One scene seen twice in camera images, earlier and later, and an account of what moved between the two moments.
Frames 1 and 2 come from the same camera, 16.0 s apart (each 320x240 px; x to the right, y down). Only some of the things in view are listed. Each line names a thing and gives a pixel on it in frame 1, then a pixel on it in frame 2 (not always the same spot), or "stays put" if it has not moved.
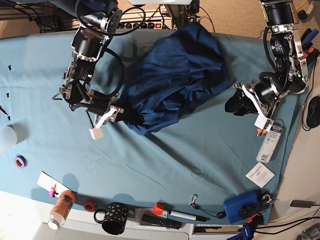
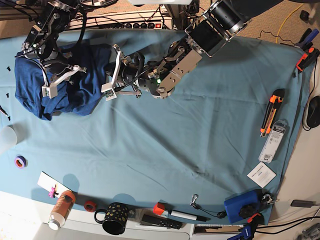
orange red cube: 158,208 stays put
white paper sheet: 48,181 stays put
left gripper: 113,111 -> 76,73
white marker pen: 188,216 stays put
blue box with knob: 243,206 stays put
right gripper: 246,101 -> 119,72
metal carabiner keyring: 268,199 stays put
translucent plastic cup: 8,138 stays put
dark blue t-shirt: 177,75 -> 48,102
